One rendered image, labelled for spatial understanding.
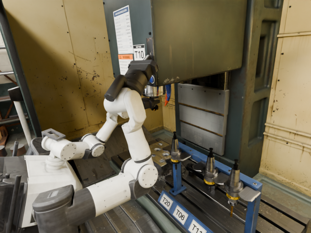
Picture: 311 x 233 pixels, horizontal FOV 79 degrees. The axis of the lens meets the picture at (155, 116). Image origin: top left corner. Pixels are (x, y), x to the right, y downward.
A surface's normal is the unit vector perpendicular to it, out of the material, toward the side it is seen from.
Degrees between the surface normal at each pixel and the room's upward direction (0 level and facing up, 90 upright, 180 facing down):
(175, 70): 90
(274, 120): 90
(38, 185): 46
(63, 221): 73
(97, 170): 24
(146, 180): 78
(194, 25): 90
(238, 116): 90
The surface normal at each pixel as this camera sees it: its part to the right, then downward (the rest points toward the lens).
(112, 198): 0.62, 0.02
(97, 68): 0.59, 0.24
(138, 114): 0.81, -0.09
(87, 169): 0.18, -0.76
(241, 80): -0.80, 0.25
